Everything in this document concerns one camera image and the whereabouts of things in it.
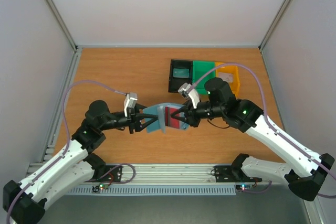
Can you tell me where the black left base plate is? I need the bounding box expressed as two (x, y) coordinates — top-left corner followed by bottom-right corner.
(87, 164), (122, 183)

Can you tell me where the aluminium front rail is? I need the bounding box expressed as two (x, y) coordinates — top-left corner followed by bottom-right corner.
(25, 163), (313, 185)

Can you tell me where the small circuit board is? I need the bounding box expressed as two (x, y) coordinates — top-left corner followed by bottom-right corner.
(236, 184), (255, 191)
(91, 184), (109, 193)

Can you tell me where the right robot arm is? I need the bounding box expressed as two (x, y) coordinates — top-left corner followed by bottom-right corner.
(171, 78), (334, 201)

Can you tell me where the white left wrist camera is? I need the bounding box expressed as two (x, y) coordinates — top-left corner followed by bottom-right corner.
(124, 92), (138, 117)

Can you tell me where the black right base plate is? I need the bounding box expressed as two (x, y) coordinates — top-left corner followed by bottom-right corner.
(211, 165), (262, 183)

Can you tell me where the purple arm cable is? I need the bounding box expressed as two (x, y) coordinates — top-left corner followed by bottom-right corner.
(187, 62), (336, 198)
(5, 80), (131, 218)

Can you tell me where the right small circuit board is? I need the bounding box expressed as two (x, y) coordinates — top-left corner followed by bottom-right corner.
(236, 184), (255, 191)

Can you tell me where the grey slotted cable duct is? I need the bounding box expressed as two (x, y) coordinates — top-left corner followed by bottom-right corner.
(67, 185), (236, 197)

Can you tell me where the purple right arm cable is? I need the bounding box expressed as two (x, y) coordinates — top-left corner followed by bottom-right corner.
(187, 62), (336, 198)

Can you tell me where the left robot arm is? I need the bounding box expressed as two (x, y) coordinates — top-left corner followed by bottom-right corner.
(3, 100), (158, 223)

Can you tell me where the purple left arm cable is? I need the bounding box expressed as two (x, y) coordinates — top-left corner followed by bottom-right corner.
(5, 80), (131, 218)

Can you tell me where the white card in yellow bin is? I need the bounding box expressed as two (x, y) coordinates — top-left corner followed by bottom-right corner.
(218, 72), (234, 83)

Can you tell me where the yellow storage bin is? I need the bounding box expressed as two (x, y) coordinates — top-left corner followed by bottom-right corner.
(215, 65), (240, 98)

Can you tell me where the green storage bin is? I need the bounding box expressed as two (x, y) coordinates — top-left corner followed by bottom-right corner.
(192, 61), (216, 95)

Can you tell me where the teal blue card holder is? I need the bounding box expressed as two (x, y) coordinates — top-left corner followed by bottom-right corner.
(143, 103), (189, 133)

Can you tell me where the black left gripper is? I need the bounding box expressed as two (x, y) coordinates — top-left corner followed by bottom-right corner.
(100, 103), (158, 134)

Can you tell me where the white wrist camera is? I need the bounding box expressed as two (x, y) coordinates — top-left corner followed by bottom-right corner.
(178, 83), (201, 109)
(124, 92), (138, 117)

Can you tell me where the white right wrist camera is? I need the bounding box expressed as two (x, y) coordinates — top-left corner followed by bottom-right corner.
(178, 83), (201, 109)

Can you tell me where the red credit card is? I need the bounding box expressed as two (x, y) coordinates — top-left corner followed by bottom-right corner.
(164, 106), (182, 128)

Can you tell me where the left small circuit board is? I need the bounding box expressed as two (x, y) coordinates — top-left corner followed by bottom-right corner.
(91, 184), (109, 193)

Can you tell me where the black storage bin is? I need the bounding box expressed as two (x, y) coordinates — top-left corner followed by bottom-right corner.
(168, 59), (193, 93)

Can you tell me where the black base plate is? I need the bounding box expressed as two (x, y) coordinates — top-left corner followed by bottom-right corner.
(211, 165), (262, 183)
(87, 164), (122, 183)

